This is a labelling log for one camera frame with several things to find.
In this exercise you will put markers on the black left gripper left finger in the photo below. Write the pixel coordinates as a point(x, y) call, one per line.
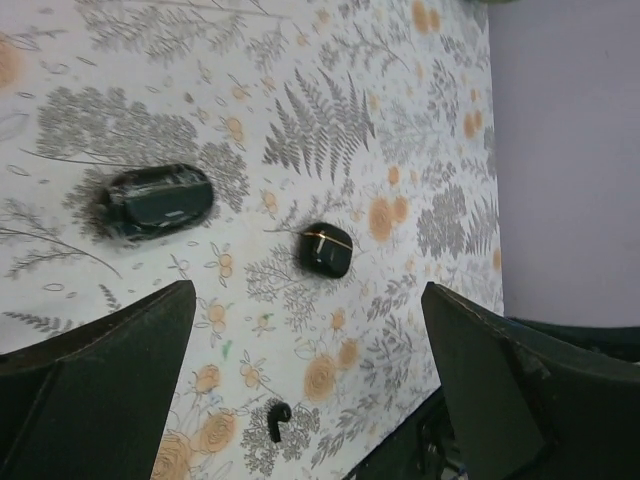
point(92, 403)

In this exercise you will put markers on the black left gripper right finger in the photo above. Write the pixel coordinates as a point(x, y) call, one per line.
point(532, 400)

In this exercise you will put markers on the black earbud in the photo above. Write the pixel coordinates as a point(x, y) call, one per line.
point(279, 412)

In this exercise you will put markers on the taped black earbud case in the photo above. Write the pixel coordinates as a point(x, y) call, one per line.
point(153, 202)

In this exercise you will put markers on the black gold-trim earbud case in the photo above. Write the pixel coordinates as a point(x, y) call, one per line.
point(325, 249)

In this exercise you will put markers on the floral patterned table mat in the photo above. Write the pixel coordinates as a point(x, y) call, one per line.
point(374, 116)

